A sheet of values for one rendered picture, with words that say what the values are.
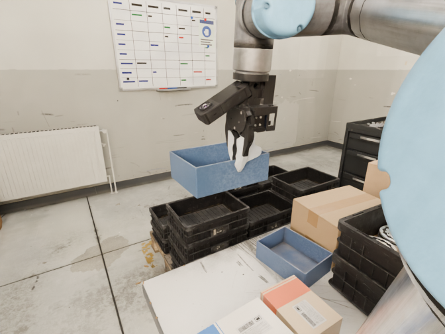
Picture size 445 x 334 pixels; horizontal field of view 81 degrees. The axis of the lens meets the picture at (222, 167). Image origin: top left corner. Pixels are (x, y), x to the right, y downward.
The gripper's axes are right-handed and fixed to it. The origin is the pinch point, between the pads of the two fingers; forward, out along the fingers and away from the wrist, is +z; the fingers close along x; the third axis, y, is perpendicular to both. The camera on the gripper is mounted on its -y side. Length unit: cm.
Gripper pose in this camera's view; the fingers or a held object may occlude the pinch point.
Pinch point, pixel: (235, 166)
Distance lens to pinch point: 59.2
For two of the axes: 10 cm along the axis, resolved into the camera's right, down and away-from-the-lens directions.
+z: -0.5, 9.1, 4.2
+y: 8.7, -1.7, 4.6
